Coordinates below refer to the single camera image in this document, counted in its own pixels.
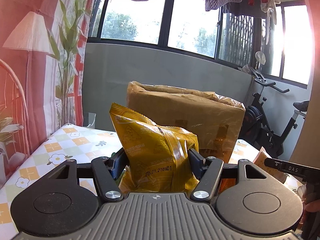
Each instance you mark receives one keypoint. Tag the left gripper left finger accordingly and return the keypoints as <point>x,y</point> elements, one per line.
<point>110,172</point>

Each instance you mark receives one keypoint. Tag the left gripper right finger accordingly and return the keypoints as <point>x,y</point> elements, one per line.
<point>207,171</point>

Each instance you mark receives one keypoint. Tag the yellow chips bag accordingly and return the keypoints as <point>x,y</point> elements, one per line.
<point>158,155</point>

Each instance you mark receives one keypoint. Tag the person right hand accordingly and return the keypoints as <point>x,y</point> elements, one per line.
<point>308,207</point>

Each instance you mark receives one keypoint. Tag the checkered floral tablecloth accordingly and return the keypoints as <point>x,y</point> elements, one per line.
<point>59,193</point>

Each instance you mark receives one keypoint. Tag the brown cardboard box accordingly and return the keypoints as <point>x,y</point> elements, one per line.
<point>215,119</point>

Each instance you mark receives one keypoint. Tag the black exercise bike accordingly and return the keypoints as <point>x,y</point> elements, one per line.
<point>267,124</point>

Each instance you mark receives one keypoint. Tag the printed backdrop curtain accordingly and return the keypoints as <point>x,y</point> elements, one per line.
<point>42,65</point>

